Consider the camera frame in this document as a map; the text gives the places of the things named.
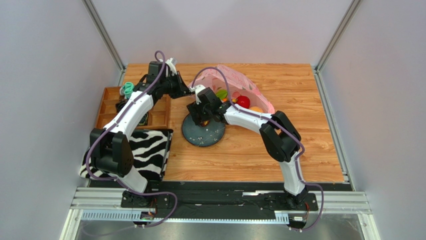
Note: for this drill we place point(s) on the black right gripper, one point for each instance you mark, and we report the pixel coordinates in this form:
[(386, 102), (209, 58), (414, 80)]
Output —
[(195, 113)]

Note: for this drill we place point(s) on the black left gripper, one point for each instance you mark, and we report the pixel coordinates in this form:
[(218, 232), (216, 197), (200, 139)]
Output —
[(182, 90)]

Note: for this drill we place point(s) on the red berry sprig with leaves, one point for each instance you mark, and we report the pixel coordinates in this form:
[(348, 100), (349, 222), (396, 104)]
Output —
[(205, 123)]

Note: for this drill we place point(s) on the pink plastic bag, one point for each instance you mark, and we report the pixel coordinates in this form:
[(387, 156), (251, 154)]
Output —
[(236, 84)]

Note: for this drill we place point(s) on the red apple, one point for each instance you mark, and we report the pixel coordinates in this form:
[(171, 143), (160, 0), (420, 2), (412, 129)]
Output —
[(243, 101)]

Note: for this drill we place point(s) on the orange fruit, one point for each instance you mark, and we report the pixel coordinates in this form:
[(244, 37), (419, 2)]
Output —
[(256, 109)]

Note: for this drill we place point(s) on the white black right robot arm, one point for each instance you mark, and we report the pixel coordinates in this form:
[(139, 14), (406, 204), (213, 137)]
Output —
[(281, 139)]

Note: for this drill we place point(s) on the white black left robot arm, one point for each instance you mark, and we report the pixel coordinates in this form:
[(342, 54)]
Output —
[(110, 151)]

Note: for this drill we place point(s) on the dark round plate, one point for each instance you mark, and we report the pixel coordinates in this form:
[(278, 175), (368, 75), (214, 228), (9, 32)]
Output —
[(202, 136)]

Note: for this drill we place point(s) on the wooden compartment tray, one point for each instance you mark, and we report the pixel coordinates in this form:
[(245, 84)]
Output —
[(157, 118)]

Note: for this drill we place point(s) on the teal rolled sock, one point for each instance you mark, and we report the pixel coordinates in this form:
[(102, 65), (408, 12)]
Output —
[(127, 89)]

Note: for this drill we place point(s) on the black rolled sock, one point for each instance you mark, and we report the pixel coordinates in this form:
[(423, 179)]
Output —
[(120, 105)]

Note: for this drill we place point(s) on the zebra pattern cloth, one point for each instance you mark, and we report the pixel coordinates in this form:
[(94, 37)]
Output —
[(151, 150)]

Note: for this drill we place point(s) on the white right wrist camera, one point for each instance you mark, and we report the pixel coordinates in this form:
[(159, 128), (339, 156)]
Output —
[(197, 90)]

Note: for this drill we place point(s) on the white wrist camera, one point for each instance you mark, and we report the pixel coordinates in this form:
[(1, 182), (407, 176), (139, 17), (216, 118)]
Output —
[(197, 90), (171, 66)]

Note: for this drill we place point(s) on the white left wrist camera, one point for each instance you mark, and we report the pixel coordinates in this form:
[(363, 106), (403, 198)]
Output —
[(171, 66)]

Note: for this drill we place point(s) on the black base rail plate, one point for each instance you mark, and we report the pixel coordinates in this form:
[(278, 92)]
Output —
[(219, 200)]

